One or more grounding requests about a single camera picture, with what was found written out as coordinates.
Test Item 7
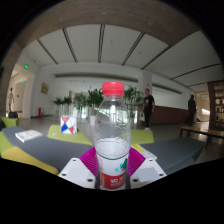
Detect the clear red-capped water bottle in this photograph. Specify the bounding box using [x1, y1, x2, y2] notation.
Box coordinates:
[92, 81, 133, 191]

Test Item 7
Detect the brown reception counter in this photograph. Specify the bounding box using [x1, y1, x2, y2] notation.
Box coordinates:
[151, 105, 190, 125]

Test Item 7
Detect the red blue white patterned cube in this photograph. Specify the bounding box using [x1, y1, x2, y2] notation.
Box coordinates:
[59, 115, 78, 135]

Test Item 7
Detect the wooden shelf unit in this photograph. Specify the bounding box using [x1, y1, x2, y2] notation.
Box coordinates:
[208, 79, 224, 132]

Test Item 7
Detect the person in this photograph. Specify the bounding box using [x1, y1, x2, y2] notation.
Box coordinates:
[187, 94, 198, 127]
[141, 88, 156, 131]
[7, 87, 16, 113]

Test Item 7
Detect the row of green potted plants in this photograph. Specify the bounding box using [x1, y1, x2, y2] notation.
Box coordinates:
[52, 85, 145, 118]

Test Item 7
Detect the long wooden bench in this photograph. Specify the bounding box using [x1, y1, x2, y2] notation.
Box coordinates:
[179, 125, 224, 149]

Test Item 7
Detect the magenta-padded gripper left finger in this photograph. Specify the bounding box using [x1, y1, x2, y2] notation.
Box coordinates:
[57, 147, 100, 190]

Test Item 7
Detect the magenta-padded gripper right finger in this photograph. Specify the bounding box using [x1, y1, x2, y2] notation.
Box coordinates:
[126, 147, 168, 190]

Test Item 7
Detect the framed wall picture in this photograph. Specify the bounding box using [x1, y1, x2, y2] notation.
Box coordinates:
[40, 82, 50, 95]

